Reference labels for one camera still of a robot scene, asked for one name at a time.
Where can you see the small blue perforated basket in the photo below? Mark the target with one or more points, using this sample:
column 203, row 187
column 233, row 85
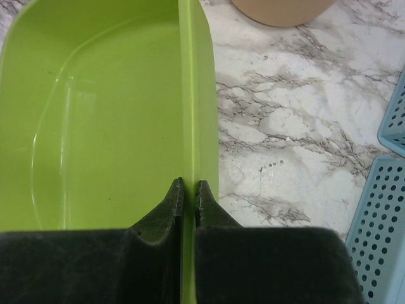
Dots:
column 376, row 237

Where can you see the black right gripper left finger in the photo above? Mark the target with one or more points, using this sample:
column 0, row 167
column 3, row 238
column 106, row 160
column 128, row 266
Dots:
column 139, row 264

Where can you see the large blue perforated basket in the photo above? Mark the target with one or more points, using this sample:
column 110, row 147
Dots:
column 391, row 132

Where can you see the orange round bin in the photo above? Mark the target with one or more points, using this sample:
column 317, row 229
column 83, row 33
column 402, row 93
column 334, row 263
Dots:
column 282, row 13

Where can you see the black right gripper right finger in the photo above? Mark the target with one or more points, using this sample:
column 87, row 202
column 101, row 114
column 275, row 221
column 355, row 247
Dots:
column 236, row 264

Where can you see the green plastic tray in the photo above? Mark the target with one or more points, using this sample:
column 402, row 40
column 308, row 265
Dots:
column 103, row 105

